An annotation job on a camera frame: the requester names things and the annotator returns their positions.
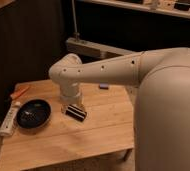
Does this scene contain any small blue gray block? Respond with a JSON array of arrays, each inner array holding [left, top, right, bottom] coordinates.
[[99, 84, 109, 89]]

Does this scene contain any white remote control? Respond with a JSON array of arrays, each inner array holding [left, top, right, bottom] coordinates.
[[0, 102, 21, 137]]

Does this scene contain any black ceramic bowl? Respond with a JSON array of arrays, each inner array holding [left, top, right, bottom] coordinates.
[[16, 99, 51, 129]]

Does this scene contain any grey metal rail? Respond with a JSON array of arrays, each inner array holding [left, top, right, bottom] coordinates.
[[66, 37, 132, 59]]

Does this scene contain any wooden shelf board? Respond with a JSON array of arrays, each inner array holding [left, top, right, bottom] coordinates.
[[79, 0, 190, 19]]

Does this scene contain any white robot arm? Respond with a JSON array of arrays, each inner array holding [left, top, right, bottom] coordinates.
[[49, 47, 190, 171]]

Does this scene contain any black striped rectangular block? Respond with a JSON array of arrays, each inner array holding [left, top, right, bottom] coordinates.
[[65, 105, 87, 122]]

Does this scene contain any thin metal pole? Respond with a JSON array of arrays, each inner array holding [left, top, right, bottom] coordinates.
[[71, 0, 80, 41]]

